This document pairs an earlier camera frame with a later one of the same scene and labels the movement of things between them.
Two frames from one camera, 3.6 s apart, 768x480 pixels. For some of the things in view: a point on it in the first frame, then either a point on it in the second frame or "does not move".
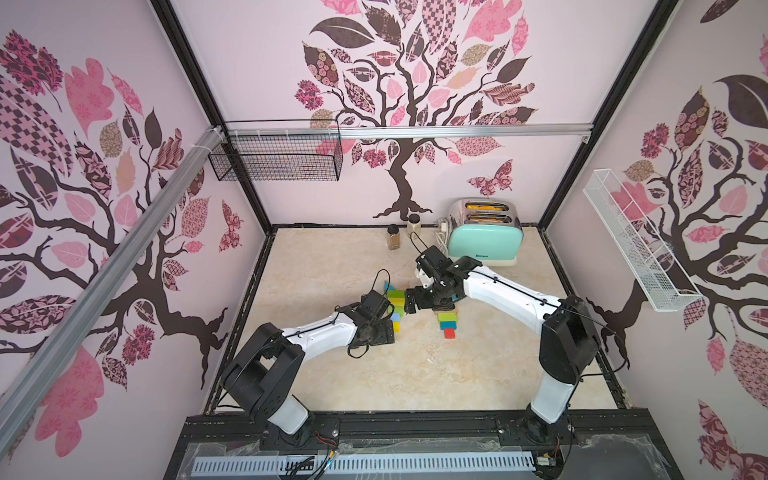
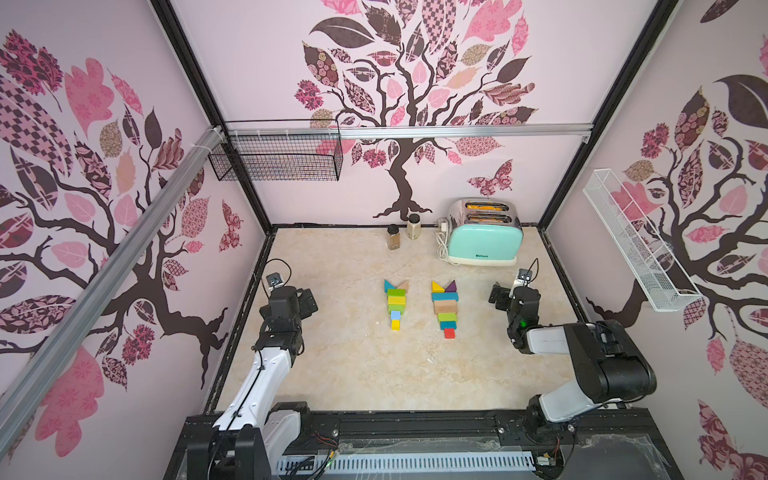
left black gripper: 384,333 -> 306,303
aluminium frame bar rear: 408,132 does not move
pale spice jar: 414,225 does not move
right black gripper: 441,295 -> 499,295
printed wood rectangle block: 454,310 does not move
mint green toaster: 487,229 does not move
